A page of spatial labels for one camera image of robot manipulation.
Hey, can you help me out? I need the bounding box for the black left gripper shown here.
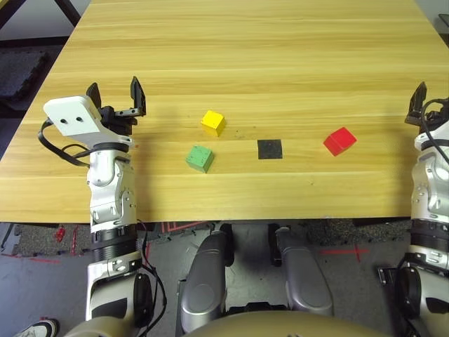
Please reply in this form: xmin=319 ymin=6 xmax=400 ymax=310
xmin=86 ymin=76 xmax=147 ymax=137

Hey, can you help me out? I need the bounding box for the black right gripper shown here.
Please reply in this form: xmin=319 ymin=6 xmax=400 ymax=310
xmin=405 ymin=81 xmax=449 ymax=133

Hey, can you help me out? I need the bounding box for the red wooden block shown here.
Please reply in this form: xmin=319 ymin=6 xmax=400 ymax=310
xmin=323 ymin=126 xmax=358 ymax=157

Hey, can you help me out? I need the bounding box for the yellow wooden block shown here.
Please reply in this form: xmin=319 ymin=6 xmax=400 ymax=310
xmin=200 ymin=110 xmax=226 ymax=138

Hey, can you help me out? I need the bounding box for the green wooden block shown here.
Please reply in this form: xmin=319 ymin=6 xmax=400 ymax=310
xmin=185 ymin=145 xmax=215 ymax=174

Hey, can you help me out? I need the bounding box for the dark grey foam mat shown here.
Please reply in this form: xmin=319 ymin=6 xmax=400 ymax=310
xmin=0 ymin=48 xmax=49 ymax=110

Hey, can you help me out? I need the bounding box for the speckled foam floor mat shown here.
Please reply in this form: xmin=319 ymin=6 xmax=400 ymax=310
xmin=304 ymin=219 xmax=413 ymax=237
xmin=13 ymin=223 xmax=93 ymax=257

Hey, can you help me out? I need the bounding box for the red tape outline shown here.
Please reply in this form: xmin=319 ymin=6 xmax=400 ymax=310
xmin=163 ymin=220 xmax=208 ymax=233

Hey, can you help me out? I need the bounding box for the black square tape marker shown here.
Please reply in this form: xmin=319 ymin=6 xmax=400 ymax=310
xmin=257 ymin=139 xmax=283 ymax=160

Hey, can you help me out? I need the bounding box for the red tape cross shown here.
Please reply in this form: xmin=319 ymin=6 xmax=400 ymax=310
xmin=319 ymin=245 xmax=370 ymax=263

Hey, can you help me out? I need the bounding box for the grey robot left leg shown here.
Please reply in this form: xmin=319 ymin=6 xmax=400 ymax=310
xmin=175 ymin=223 xmax=235 ymax=333

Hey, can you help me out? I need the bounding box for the grey robot leg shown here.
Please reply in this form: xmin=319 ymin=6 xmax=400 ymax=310
xmin=268 ymin=224 xmax=335 ymax=317
xmin=175 ymin=223 xmax=235 ymax=333

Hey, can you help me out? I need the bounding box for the grey robot right leg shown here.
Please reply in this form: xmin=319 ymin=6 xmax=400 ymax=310
xmin=268 ymin=224 xmax=335 ymax=317

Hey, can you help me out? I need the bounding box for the white black sneaker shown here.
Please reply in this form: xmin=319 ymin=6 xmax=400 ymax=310
xmin=13 ymin=318 xmax=60 ymax=337

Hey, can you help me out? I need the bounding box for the beige robot torso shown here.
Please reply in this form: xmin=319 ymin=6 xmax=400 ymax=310
xmin=61 ymin=310 xmax=408 ymax=337

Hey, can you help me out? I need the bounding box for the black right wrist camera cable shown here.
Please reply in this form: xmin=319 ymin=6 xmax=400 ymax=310
xmin=422 ymin=99 xmax=449 ymax=155

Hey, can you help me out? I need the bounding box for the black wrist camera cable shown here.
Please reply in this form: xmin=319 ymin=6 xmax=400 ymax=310
xmin=37 ymin=118 xmax=93 ymax=168
xmin=422 ymin=99 xmax=449 ymax=155

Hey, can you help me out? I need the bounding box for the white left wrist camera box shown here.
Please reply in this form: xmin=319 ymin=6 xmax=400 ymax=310
xmin=43 ymin=95 xmax=103 ymax=137

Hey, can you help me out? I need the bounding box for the black left wrist camera cable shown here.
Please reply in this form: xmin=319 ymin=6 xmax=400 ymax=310
xmin=37 ymin=118 xmax=93 ymax=168

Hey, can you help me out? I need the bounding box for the black metal table frame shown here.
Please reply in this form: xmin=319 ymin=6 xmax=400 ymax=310
xmin=0 ymin=0 xmax=93 ymax=29

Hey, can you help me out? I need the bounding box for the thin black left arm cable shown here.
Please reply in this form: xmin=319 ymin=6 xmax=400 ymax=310
xmin=135 ymin=220 xmax=168 ymax=329

